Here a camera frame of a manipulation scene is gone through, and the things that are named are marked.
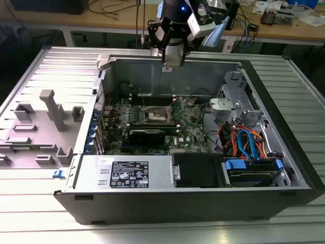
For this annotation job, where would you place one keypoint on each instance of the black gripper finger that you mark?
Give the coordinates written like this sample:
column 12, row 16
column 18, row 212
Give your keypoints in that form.
column 156, row 35
column 186, row 43

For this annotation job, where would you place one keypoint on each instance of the silver CPU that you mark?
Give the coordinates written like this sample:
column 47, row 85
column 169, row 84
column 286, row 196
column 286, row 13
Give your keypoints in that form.
column 174, row 61

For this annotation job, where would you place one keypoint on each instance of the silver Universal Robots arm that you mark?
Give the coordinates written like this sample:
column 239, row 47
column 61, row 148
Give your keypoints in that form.
column 215, row 33

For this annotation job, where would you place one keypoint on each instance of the RAM slot with white clip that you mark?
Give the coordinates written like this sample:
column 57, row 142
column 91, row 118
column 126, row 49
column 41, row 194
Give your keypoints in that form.
column 157, row 94
column 157, row 100

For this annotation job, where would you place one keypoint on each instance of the RAM slot with black clip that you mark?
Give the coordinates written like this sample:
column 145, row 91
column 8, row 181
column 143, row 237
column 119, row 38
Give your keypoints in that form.
column 157, row 103
column 157, row 97

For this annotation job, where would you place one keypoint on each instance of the black upright tower box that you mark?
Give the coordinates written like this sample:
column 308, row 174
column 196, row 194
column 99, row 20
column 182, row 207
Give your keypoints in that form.
column 234, row 15

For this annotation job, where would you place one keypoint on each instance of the grey corner fixture block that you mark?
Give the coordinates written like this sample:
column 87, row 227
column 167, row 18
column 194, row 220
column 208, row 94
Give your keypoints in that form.
column 102, row 61

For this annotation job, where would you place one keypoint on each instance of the round coin cell battery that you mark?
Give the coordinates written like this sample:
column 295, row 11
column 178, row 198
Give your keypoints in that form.
column 191, row 102

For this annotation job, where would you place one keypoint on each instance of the perforated metal drive cage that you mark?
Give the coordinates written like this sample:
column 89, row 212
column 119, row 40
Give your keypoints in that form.
column 229, row 87

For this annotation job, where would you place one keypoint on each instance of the small black box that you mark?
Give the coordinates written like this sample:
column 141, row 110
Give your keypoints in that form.
column 254, row 27

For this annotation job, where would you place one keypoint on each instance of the white printed sheet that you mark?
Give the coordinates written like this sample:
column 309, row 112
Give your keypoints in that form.
column 261, row 7

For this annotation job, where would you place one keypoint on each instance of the green Dell motherboard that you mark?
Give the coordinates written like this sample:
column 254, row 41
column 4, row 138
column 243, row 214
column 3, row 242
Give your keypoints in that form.
column 189, row 127

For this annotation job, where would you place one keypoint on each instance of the metal heatsink cooler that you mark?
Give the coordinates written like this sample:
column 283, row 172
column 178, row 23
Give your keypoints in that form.
column 268, row 16

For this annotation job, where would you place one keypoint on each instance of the green RAM stick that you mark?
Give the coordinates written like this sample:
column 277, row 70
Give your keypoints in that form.
column 152, row 125

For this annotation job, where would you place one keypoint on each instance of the blue card retention clip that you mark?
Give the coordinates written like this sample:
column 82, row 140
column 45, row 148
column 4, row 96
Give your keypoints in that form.
column 93, row 125
column 91, row 137
column 89, row 148
column 95, row 113

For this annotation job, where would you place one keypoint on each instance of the grey electronic device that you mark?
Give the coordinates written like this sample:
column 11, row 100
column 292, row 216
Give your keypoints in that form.
column 285, row 15

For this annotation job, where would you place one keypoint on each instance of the black graphics card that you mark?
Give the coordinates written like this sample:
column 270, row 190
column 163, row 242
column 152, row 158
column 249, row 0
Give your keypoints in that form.
column 146, row 138

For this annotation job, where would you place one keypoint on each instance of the wooden workbench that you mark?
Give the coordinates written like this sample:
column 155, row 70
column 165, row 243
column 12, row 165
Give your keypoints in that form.
column 50, row 19

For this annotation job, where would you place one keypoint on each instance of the black equipment box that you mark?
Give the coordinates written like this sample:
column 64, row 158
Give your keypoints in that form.
column 48, row 6

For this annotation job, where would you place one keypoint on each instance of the white paper sheet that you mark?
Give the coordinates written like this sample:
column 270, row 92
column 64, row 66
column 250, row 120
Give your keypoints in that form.
column 312, row 20

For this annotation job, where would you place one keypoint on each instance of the grey parts rack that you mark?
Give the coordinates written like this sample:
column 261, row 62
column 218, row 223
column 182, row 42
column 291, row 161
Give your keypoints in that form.
column 72, row 134

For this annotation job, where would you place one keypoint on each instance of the dark office chair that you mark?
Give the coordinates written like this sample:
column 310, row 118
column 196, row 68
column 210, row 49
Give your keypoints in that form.
column 25, row 45

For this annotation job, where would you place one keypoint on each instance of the hard disk in blue carrier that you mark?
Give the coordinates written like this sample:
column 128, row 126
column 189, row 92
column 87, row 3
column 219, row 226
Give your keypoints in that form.
column 250, row 175

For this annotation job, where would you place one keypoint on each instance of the silver power supply unit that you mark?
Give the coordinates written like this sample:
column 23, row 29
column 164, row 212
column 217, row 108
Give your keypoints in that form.
column 86, row 175

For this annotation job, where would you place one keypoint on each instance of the black open PC case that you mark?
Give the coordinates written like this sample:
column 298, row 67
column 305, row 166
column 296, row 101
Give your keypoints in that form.
column 165, row 206

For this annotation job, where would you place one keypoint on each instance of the blue plastic clip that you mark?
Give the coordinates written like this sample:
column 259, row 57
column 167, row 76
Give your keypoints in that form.
column 58, row 174

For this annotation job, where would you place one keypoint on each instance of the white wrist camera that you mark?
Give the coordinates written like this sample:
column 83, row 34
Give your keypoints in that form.
column 200, row 26

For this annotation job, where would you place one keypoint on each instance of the silver bracket with round hole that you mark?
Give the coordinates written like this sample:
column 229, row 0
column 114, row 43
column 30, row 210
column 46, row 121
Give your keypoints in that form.
column 218, row 108

